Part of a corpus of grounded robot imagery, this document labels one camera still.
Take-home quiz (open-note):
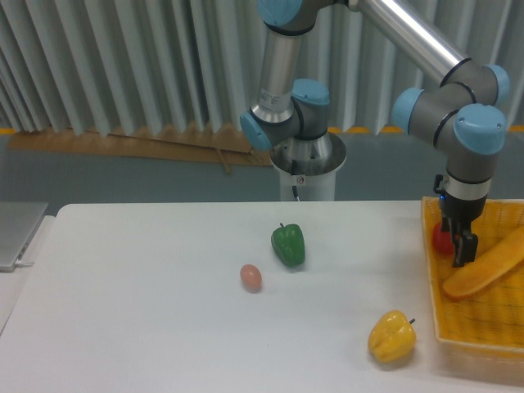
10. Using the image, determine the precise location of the green bell pepper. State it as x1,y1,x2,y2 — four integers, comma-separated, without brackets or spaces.
271,224,305,268

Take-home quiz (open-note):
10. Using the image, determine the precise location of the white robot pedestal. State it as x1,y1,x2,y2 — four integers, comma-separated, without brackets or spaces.
270,133,346,201

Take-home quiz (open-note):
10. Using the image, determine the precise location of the yellow bell pepper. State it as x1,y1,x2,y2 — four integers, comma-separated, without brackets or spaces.
368,309,417,363

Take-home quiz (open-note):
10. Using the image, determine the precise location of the brown egg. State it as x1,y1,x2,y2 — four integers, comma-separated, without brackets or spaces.
240,264,262,293

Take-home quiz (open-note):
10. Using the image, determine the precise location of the red tomato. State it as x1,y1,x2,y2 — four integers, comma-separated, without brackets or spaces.
431,223,454,255

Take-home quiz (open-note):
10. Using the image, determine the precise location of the yellow woven basket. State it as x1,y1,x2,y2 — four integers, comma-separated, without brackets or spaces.
421,196,523,358

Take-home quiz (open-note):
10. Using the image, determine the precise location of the orange bread loaf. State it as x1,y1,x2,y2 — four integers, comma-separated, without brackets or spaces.
442,227,523,300

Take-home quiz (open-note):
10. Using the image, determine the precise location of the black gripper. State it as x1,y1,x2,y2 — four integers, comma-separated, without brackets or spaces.
440,193,486,268

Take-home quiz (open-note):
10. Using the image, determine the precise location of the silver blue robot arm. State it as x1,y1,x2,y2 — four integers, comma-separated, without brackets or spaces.
240,1,510,267

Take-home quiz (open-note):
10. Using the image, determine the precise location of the silver laptop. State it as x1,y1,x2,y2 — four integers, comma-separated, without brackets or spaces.
1,201,47,273

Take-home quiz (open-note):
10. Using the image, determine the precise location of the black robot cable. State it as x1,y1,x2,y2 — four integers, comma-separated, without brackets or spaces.
290,160,302,202

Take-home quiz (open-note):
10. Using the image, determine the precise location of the brown cardboard sheet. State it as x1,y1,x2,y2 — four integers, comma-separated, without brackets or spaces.
8,121,271,174

